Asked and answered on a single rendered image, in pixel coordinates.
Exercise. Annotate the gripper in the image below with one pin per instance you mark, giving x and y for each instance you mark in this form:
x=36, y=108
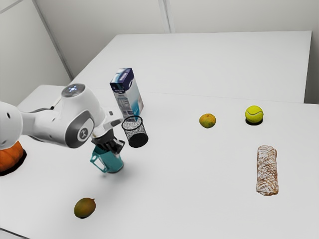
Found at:
x=107, y=144

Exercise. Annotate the teal faceted mug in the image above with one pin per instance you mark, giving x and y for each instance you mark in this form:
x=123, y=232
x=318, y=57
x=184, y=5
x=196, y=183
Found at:
x=111, y=161

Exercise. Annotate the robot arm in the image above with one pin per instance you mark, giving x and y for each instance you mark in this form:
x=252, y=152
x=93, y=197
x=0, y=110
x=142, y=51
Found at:
x=49, y=122

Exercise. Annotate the black mesh pen holder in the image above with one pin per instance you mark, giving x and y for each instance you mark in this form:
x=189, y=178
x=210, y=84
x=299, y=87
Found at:
x=134, y=132

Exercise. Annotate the blue and white carton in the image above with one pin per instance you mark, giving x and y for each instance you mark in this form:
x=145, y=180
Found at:
x=127, y=93

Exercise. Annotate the green-orange mango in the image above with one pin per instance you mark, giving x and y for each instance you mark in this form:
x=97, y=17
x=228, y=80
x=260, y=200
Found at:
x=84, y=207

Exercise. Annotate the orange pumpkin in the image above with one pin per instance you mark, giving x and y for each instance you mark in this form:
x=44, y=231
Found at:
x=10, y=158

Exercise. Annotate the yellow-green orange fruit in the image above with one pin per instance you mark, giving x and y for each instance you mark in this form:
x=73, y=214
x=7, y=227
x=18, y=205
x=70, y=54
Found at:
x=207, y=120

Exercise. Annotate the yellow tennis ball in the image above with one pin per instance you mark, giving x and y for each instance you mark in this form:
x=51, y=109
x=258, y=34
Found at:
x=254, y=114

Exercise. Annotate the dusted bread loaf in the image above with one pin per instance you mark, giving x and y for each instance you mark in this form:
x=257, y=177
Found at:
x=267, y=170

